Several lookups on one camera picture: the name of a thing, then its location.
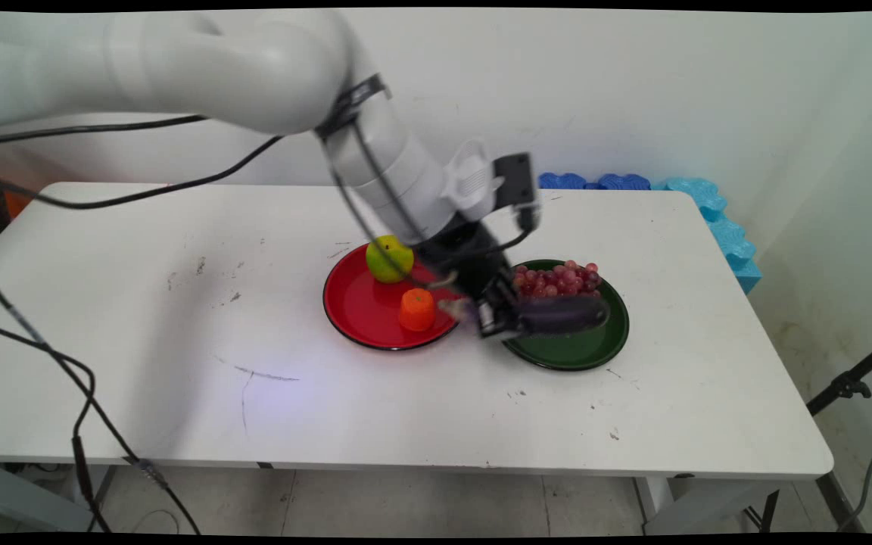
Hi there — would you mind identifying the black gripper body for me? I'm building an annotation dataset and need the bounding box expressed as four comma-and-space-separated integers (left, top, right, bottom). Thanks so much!
415, 221, 519, 305

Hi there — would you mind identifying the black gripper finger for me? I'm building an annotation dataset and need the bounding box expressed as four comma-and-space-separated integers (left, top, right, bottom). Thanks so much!
474, 297, 516, 339
498, 280, 531, 315

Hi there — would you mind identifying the purple toy eggplant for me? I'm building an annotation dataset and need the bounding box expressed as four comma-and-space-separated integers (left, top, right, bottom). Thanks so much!
515, 295, 609, 335

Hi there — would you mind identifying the red grape bunch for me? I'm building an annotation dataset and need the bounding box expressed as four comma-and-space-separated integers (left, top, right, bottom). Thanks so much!
512, 260, 603, 298

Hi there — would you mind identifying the orange toy fruit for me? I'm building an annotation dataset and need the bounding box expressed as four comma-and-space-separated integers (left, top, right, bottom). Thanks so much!
399, 288, 437, 332

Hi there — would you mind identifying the yellow green toy apple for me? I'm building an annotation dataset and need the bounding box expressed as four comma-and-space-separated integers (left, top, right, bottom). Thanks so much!
365, 235, 415, 285

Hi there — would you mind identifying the dark green round plate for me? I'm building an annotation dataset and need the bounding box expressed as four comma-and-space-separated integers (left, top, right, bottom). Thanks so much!
500, 259, 631, 372

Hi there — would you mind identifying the red round plate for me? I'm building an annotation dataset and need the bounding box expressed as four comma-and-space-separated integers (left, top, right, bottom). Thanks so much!
322, 244, 461, 351

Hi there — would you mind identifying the light blue foam tile stack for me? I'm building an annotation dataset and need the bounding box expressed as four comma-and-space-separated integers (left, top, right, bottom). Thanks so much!
652, 177, 763, 294

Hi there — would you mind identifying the white table leg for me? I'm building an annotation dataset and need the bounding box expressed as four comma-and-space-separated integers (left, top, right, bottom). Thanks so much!
633, 475, 781, 535

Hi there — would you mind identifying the black tripod stand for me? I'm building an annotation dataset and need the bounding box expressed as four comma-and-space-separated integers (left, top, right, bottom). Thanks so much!
807, 333, 872, 417

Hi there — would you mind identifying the grey table leg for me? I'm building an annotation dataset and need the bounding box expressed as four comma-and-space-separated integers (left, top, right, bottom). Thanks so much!
0, 462, 115, 532

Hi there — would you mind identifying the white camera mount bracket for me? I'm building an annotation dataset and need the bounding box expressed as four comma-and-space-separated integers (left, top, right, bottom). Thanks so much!
442, 139, 505, 222

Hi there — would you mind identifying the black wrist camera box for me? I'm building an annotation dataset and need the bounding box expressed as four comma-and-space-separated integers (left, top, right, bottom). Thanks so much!
492, 151, 540, 232

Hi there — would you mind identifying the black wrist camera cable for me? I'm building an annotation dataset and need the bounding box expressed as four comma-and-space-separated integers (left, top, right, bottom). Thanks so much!
315, 74, 535, 262

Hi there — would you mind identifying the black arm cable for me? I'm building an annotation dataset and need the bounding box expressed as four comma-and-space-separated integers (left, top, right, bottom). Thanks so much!
0, 114, 210, 148
0, 135, 285, 210

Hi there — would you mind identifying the black hanging cable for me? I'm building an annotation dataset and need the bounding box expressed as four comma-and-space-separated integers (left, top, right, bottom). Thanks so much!
0, 272, 202, 535

